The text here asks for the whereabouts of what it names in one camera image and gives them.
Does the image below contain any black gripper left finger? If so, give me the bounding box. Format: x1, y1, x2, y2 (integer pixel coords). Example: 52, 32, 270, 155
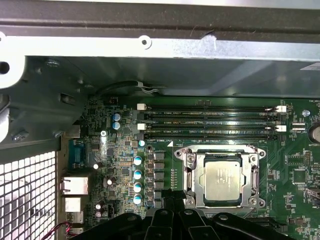
72, 189, 175, 240

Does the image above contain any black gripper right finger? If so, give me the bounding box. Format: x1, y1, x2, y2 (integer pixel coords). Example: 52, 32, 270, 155
174, 190, 298, 240

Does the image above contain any metal socket cover frame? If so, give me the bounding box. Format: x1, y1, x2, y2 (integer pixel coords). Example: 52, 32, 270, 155
184, 151, 261, 208

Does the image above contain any silver-topped CPU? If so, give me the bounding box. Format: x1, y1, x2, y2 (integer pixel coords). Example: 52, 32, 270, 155
203, 158, 242, 202

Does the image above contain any metal wire locking lever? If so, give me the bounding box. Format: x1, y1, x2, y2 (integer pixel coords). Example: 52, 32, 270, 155
183, 144, 260, 152
243, 207, 257, 220

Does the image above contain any CPU socket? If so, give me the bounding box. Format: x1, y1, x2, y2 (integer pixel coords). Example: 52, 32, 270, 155
174, 144, 267, 211

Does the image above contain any black-clip RAM slot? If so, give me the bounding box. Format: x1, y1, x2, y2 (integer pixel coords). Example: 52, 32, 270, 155
136, 132, 280, 141
136, 112, 287, 123
247, 216, 277, 223

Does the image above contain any white-clip RAM slot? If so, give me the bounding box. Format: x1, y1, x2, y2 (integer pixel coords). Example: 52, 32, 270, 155
136, 122, 288, 133
136, 102, 288, 114

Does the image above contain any silver port block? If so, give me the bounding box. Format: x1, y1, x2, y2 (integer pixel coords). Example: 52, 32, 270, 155
63, 196, 85, 224
60, 175, 90, 196

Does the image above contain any green motherboard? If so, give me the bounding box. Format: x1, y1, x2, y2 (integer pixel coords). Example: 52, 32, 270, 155
67, 94, 320, 240

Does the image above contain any blue serial port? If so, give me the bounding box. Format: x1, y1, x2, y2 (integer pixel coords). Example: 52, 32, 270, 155
67, 139, 89, 171

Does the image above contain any black and grey PC case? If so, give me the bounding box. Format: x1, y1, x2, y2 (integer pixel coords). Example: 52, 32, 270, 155
0, 0, 320, 240

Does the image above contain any round coin battery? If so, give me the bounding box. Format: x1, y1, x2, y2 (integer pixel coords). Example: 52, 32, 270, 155
308, 124, 320, 145

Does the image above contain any white case label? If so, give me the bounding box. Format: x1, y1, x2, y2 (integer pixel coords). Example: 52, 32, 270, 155
299, 62, 320, 73

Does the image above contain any red and black wire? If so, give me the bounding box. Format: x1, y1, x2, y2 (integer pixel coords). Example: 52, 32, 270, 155
50, 220, 73, 237

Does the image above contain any black cable with clip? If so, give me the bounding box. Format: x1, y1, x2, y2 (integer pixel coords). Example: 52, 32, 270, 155
95, 79, 166, 97

